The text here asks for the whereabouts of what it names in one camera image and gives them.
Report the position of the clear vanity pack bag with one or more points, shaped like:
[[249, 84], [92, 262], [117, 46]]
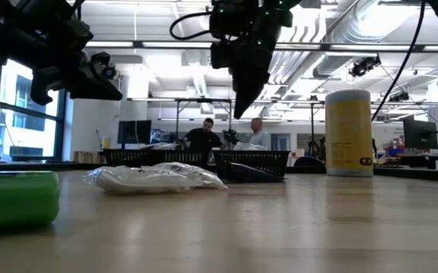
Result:
[[135, 182], [247, 146], [207, 178]]

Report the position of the black slotted plastic basket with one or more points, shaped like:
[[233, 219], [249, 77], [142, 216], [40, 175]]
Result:
[[185, 157], [128, 156], [268, 161]]

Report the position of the yellow wipes canister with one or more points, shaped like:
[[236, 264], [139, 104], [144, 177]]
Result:
[[349, 136]]

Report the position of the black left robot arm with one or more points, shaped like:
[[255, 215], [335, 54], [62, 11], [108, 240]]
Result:
[[3, 26]]

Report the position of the black monitor on arm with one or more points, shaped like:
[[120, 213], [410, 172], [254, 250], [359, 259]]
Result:
[[420, 134]]

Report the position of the green travel shampoo bottle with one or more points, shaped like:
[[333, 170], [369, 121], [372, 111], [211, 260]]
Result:
[[14, 201]]

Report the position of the yellow cup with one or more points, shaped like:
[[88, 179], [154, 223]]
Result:
[[106, 143]]

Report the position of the black window frame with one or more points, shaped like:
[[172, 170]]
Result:
[[60, 125]]

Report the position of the black computer monitor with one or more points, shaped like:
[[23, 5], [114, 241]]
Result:
[[134, 131]]

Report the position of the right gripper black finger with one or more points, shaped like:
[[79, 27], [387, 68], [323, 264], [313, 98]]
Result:
[[236, 91], [255, 81]]

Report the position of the navy shave butter tube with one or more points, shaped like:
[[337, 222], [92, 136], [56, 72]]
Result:
[[249, 173]]

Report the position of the person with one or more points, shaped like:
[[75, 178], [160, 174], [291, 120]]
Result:
[[202, 138], [260, 136]]

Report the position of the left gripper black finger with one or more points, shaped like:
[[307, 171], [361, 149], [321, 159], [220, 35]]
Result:
[[90, 81], [97, 97]]

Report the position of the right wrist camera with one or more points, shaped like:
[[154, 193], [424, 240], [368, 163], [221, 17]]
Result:
[[222, 55]]

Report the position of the black ceiling spotlight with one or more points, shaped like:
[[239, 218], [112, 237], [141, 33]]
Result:
[[363, 67], [399, 96]]

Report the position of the background black robot arm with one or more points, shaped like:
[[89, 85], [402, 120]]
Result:
[[229, 135]]

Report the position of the black round puff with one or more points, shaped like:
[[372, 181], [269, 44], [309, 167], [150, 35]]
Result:
[[162, 146]]

